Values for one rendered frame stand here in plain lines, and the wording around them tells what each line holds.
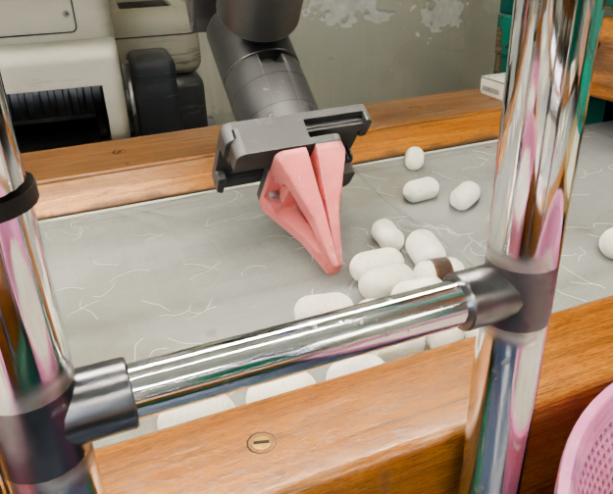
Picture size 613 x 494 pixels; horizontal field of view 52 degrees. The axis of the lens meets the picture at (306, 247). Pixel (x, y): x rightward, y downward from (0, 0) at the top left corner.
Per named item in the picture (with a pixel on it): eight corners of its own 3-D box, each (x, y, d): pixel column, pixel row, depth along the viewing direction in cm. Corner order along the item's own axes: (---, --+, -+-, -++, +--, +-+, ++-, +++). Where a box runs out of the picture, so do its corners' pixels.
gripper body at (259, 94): (377, 124, 42) (338, 38, 44) (229, 148, 38) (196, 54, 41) (349, 176, 48) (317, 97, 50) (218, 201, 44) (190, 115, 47)
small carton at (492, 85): (479, 93, 73) (481, 75, 72) (503, 89, 74) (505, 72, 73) (513, 105, 68) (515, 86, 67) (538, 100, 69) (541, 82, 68)
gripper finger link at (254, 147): (386, 240, 38) (333, 114, 41) (275, 266, 36) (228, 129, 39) (353, 282, 44) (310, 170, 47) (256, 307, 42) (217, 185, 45)
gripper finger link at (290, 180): (421, 232, 39) (367, 109, 42) (314, 256, 36) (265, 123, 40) (383, 274, 45) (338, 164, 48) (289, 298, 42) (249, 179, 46)
